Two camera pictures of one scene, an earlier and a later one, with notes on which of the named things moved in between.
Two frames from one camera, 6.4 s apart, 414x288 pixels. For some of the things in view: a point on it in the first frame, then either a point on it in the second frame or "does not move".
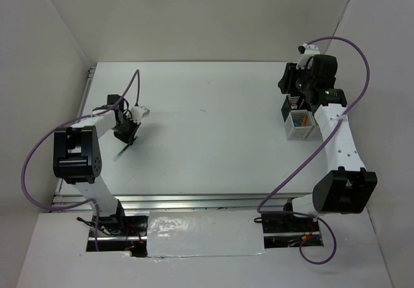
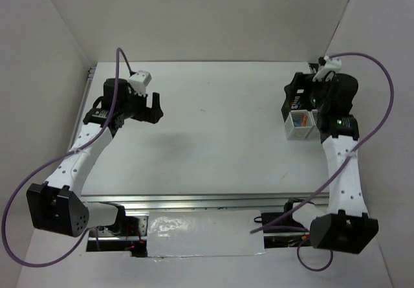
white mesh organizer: x=300 y=125 does not move
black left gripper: x=129 y=139 to x=152 y=115
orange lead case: x=305 y=120 does not move
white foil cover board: x=215 y=233 does not move
